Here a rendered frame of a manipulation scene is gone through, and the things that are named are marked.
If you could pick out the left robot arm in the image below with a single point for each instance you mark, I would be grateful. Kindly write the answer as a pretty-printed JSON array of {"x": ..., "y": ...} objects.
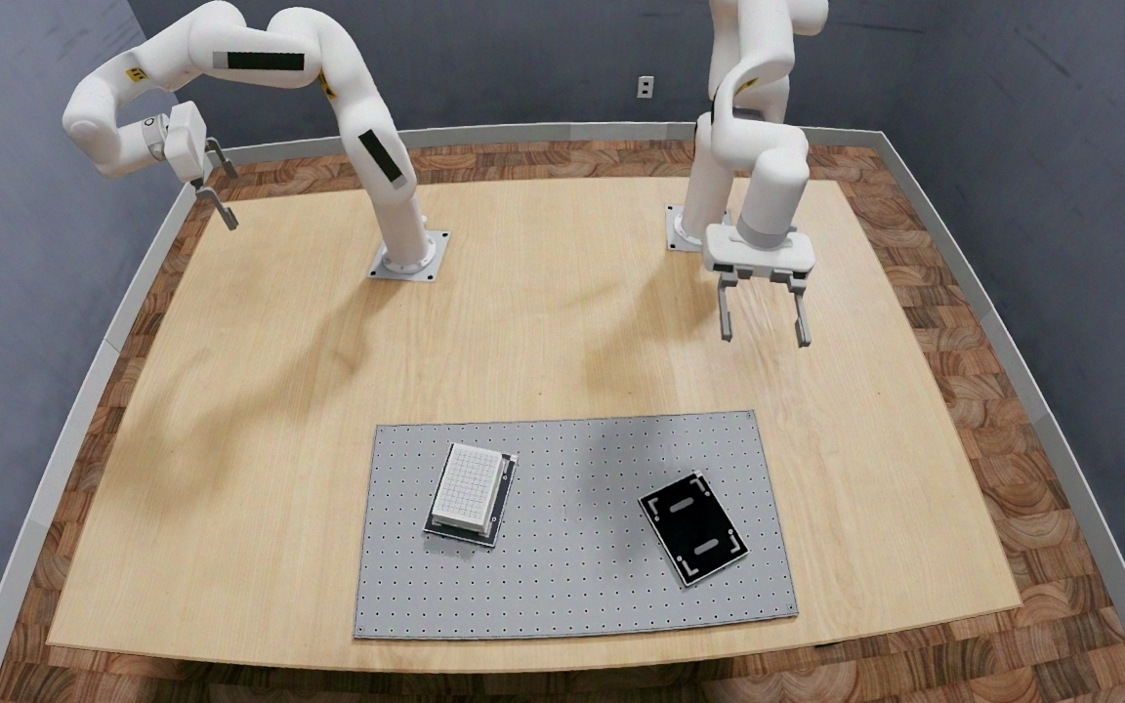
[{"x": 734, "y": 141}]

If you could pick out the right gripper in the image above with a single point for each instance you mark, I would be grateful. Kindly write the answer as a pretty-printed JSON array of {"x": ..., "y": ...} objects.
[{"x": 185, "y": 145}]

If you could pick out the black rectangular plate nest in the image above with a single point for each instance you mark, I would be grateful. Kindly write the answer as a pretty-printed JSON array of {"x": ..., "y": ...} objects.
[
  {"x": 489, "y": 539},
  {"x": 693, "y": 527}
]

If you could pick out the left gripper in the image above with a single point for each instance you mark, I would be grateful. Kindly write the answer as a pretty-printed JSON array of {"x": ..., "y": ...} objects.
[{"x": 790, "y": 263}]

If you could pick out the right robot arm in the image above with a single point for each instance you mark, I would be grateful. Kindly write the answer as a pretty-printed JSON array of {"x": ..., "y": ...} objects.
[{"x": 215, "y": 40}]

